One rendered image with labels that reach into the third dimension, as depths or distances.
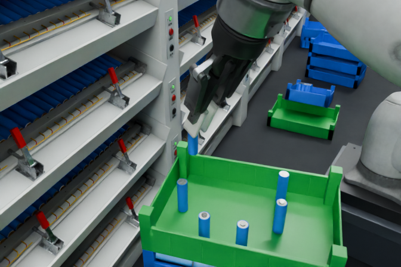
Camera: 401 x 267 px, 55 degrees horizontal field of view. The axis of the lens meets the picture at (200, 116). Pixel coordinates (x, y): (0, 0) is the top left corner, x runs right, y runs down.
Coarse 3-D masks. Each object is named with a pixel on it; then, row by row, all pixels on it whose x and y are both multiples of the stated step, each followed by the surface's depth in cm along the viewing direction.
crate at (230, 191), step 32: (192, 160) 75; (224, 160) 73; (160, 192) 66; (192, 192) 73; (224, 192) 73; (256, 192) 73; (288, 192) 73; (320, 192) 71; (160, 224) 66; (192, 224) 66; (224, 224) 66; (256, 224) 66; (288, 224) 66; (320, 224) 66; (192, 256) 59; (224, 256) 57; (256, 256) 55; (288, 256) 54; (320, 256) 60
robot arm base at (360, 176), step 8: (360, 168) 112; (344, 176) 113; (352, 176) 112; (360, 176) 111; (368, 176) 109; (376, 176) 107; (360, 184) 110; (368, 184) 109; (376, 184) 108; (384, 184) 107; (392, 184) 106; (400, 184) 106; (376, 192) 108; (384, 192) 107; (392, 192) 106; (400, 192) 106; (392, 200) 106; (400, 200) 104
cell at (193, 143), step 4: (188, 136) 68; (196, 136) 67; (188, 140) 68; (192, 140) 67; (196, 140) 68; (188, 144) 69; (192, 144) 68; (196, 144) 68; (188, 148) 69; (192, 148) 68; (196, 148) 69; (188, 152) 70; (192, 152) 69; (196, 152) 69
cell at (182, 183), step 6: (180, 180) 66; (186, 180) 66; (180, 186) 65; (186, 186) 65; (180, 192) 65; (186, 192) 66; (180, 198) 66; (186, 198) 67; (180, 204) 67; (186, 204) 67; (180, 210) 68; (186, 210) 68
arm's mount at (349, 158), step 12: (348, 144) 132; (348, 156) 125; (348, 168) 119; (348, 192) 108; (360, 192) 109; (348, 204) 109; (360, 204) 107; (372, 204) 105; (384, 204) 104; (396, 204) 104; (384, 216) 104; (396, 216) 102
